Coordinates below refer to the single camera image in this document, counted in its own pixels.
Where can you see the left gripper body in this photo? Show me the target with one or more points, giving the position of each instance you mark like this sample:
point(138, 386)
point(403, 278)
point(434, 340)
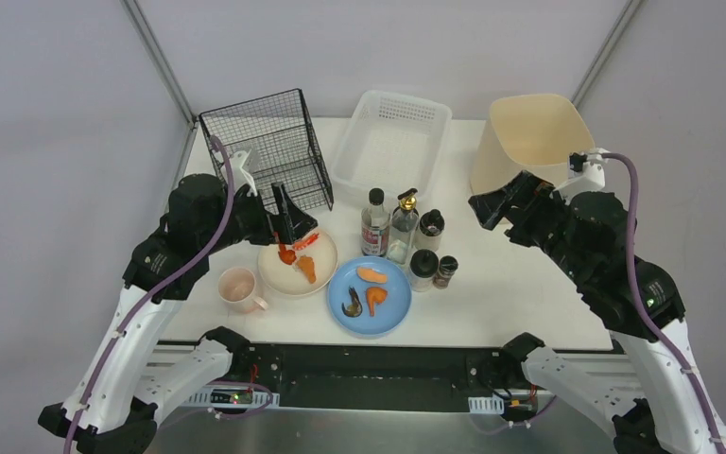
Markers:
point(268, 218)

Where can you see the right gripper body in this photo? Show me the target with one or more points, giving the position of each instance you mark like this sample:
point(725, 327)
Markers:
point(519, 204)

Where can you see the black lid jar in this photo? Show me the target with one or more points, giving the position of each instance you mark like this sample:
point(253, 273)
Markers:
point(422, 267)
point(429, 231)

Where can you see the red label sauce bottle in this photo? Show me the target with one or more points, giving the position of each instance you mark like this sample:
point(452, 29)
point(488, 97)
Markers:
point(375, 220)

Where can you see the gold cap oil bottle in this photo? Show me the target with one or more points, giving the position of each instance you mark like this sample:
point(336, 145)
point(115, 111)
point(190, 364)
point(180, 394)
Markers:
point(403, 224)

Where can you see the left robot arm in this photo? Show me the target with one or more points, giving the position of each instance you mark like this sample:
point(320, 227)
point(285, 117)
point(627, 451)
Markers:
point(117, 407)

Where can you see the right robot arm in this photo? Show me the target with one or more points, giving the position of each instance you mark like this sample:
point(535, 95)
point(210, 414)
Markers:
point(587, 237)

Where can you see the red toy shrimp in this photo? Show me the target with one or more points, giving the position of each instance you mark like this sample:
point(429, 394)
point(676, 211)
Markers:
point(306, 242)

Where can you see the red toy crab claw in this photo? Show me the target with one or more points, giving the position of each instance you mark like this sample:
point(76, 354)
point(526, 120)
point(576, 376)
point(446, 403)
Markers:
point(286, 255)

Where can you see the orange fried piece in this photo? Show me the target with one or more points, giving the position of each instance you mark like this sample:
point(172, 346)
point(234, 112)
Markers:
point(306, 265)

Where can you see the cream plate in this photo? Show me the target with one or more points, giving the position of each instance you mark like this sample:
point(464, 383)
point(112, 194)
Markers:
point(287, 279)

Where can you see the pink mug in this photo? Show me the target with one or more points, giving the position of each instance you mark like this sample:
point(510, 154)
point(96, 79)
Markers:
point(238, 288)

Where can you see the small dark spice jar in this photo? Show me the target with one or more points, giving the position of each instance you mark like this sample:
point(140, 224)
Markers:
point(448, 266)

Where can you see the beige trash bin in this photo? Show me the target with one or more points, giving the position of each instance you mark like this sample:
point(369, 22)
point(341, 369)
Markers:
point(534, 132)

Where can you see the orange toy salmon slice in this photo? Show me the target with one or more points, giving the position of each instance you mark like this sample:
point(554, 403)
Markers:
point(371, 276)

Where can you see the orange toy chicken leg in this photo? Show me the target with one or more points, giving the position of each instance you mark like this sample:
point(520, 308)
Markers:
point(375, 296)

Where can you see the white plastic basket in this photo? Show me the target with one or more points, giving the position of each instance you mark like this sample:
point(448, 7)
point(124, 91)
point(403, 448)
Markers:
point(393, 142)

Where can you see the blue plate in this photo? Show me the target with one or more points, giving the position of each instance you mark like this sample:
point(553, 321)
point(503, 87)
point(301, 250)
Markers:
point(388, 315)

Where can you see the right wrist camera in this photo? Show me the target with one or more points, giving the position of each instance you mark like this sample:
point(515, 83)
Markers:
point(585, 174)

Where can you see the black wire rack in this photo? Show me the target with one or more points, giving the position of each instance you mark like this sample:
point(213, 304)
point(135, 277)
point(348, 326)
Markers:
point(278, 134)

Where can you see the black base frame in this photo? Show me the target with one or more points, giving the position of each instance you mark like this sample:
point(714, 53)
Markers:
point(433, 379)

